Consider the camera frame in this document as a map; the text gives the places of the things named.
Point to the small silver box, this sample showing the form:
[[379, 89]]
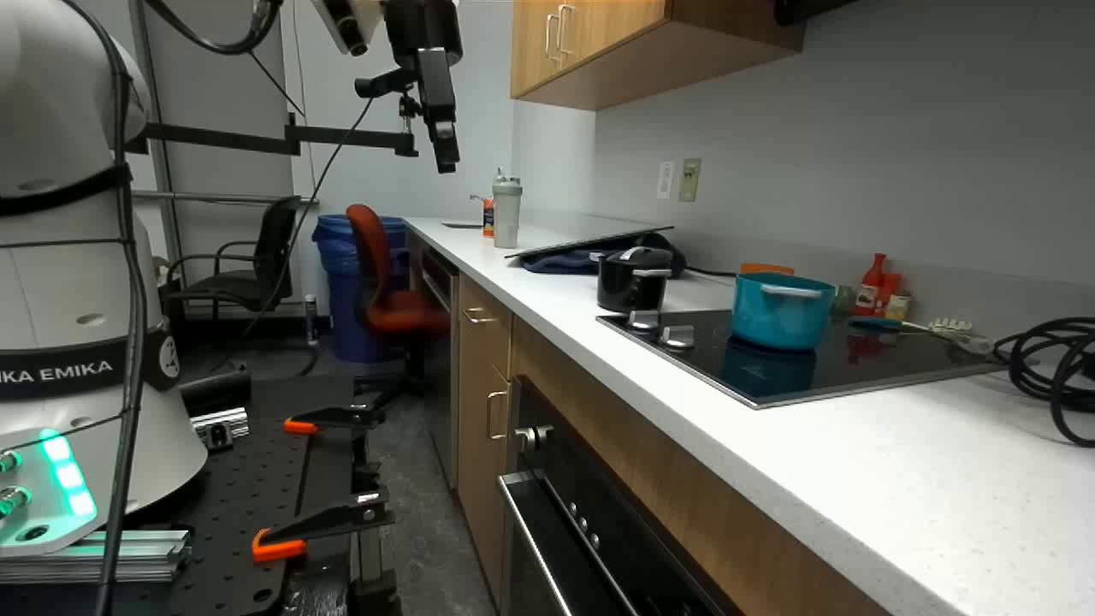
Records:
[[219, 431]]

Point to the red bottle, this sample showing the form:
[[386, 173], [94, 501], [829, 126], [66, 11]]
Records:
[[878, 285]]

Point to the small orange bottle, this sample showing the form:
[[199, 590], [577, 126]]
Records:
[[488, 221]]

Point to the glass pot lid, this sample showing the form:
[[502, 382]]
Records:
[[647, 259]]

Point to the white light switch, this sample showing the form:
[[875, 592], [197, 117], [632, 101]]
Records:
[[666, 180]]

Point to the silver cooktop knob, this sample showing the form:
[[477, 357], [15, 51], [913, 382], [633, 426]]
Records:
[[646, 320], [675, 337]]

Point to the blue pot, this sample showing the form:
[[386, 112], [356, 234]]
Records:
[[781, 320]]

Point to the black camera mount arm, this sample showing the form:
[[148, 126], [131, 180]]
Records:
[[342, 138]]

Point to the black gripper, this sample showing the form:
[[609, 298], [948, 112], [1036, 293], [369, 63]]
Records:
[[427, 44]]

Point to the white shaker bottle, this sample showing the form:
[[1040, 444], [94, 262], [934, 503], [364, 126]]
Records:
[[508, 215]]

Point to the small black box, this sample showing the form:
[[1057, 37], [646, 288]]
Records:
[[215, 392]]

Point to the aluminium extrusion rail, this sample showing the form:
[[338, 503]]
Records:
[[123, 551]]

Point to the blue trash bin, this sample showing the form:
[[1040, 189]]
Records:
[[338, 295]]

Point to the wooden base cabinet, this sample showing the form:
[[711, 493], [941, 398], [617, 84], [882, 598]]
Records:
[[480, 352]]

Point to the orange cup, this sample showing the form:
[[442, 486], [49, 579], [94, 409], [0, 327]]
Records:
[[769, 269]]

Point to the red office chair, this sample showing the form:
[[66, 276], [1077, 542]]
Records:
[[398, 309]]

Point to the black perforated robot table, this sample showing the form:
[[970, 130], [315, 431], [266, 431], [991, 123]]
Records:
[[243, 491]]

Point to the black office chair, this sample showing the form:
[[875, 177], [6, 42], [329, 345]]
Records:
[[280, 240]]

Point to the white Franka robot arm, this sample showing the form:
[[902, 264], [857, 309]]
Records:
[[70, 250]]

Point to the grey metal frame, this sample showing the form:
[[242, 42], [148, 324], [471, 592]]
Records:
[[169, 215]]

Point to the wooden wall cabinet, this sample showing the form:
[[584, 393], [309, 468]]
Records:
[[594, 34]]

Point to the silver oven knob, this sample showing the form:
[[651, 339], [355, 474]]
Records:
[[533, 436]]

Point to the black glass cooktop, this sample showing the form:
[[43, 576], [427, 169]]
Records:
[[890, 361]]

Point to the beige wall outlet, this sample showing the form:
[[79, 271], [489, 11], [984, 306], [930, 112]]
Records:
[[689, 180]]

